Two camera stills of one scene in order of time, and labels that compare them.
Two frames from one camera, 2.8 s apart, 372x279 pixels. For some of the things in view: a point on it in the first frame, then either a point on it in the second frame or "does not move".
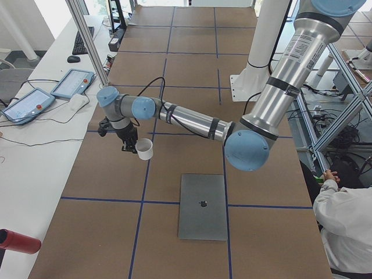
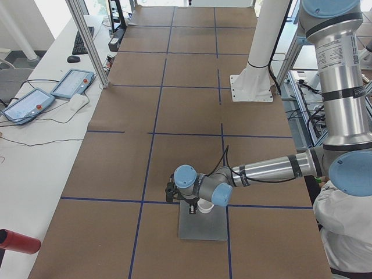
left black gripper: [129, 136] -> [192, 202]
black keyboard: [79, 47] does not move
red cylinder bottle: [15, 242] does not move
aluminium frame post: [88, 42] does not move
